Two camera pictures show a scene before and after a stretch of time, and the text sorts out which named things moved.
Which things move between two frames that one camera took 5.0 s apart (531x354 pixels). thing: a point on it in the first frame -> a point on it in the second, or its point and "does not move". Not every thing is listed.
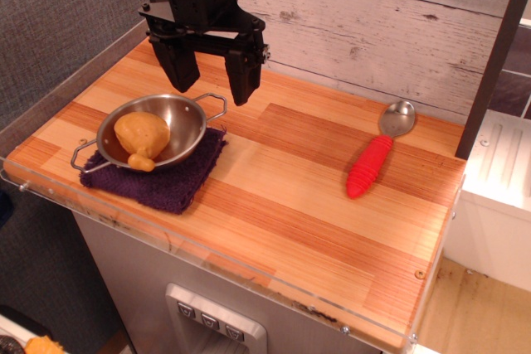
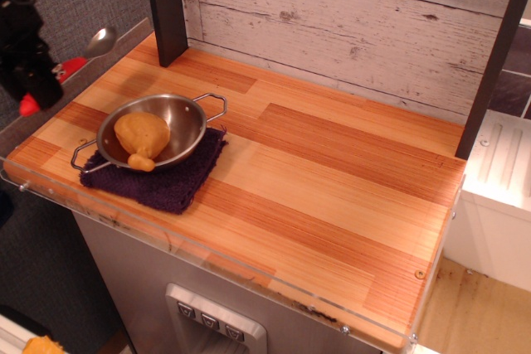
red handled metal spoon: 397,118 -> 98,41
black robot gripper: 202,9 -> 26,63
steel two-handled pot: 186,118 does not move
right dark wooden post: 498,56 does not move
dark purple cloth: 172,187 does not move
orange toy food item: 43,345 does not move
